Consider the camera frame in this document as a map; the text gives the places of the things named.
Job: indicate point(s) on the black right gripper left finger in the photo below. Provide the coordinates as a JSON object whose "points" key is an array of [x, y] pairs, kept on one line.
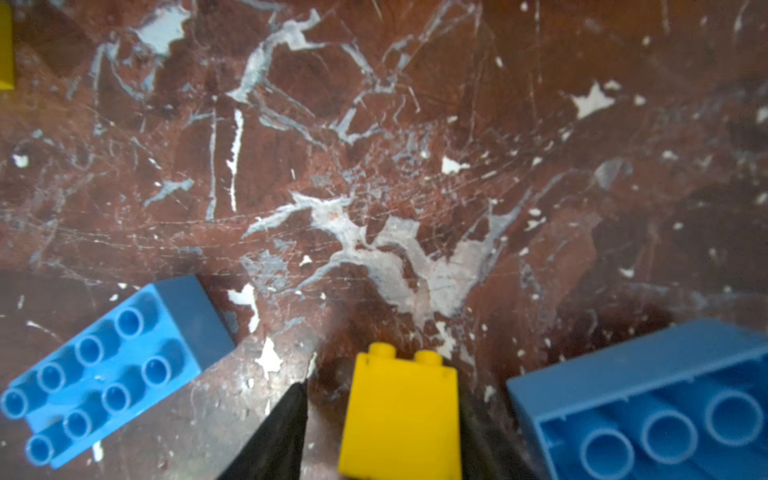
{"points": [[275, 450]]}

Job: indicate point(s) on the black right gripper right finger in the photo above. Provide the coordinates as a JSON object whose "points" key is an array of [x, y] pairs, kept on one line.
{"points": [[486, 453]]}

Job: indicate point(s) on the yellow lego brick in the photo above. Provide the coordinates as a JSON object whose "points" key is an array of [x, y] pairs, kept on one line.
{"points": [[402, 419]]}

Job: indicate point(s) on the blue lego brick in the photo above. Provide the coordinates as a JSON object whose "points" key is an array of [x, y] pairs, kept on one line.
{"points": [[687, 402], [142, 351]]}

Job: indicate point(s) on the yellow curved lego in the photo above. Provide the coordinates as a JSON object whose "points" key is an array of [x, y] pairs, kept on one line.
{"points": [[7, 69]]}

